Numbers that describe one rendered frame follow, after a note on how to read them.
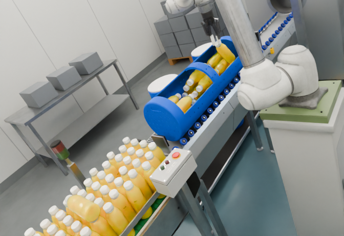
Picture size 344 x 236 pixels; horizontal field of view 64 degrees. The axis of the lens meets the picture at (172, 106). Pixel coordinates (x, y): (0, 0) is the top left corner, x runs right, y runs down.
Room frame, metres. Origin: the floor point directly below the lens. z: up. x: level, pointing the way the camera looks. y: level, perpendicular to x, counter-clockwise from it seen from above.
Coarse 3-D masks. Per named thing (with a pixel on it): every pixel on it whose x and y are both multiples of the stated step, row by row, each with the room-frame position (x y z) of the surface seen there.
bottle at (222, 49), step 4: (216, 48) 1.82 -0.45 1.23; (220, 48) 1.79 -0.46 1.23; (224, 48) 1.79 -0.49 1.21; (220, 52) 1.80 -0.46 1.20; (224, 52) 1.79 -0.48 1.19; (228, 52) 1.81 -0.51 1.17; (224, 56) 1.82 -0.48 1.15; (228, 56) 1.81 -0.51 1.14; (232, 56) 1.83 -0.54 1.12; (228, 60) 1.83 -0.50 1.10; (232, 60) 1.83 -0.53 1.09
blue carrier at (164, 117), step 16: (208, 48) 1.92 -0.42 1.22; (192, 64) 1.71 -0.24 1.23; (240, 64) 1.78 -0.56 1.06; (176, 80) 1.71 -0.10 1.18; (224, 80) 1.63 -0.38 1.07; (160, 96) 1.61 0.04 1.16; (208, 96) 1.50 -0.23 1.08; (144, 112) 1.49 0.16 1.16; (160, 112) 1.39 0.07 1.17; (176, 112) 1.33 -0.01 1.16; (192, 112) 1.38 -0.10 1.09; (160, 128) 1.44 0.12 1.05; (176, 128) 1.34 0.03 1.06
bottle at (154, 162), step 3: (153, 156) 1.15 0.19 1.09; (147, 159) 1.14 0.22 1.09; (150, 159) 1.13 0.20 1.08; (153, 159) 1.14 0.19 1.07; (156, 159) 1.14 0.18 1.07; (150, 162) 1.13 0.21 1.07; (153, 162) 1.13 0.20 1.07; (156, 162) 1.13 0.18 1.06; (159, 162) 1.14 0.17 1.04; (153, 165) 1.12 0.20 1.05; (156, 165) 1.12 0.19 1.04; (156, 168) 1.12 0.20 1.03
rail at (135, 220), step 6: (156, 192) 1.02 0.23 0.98; (150, 198) 1.00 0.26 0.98; (156, 198) 1.01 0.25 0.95; (144, 204) 0.98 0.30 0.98; (150, 204) 0.99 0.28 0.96; (144, 210) 0.96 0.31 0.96; (138, 216) 0.93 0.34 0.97; (132, 222) 0.91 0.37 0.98; (126, 228) 0.89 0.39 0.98; (132, 228) 0.90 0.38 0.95; (120, 234) 0.87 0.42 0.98; (126, 234) 0.88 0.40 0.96
